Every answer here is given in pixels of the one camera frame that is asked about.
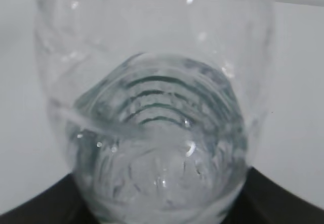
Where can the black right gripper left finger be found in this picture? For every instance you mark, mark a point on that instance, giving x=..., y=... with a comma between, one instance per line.
x=59, y=204

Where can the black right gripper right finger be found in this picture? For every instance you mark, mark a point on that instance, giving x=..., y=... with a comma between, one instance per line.
x=264, y=202

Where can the clear water bottle green label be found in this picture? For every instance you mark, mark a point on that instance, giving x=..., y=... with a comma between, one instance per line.
x=157, y=104

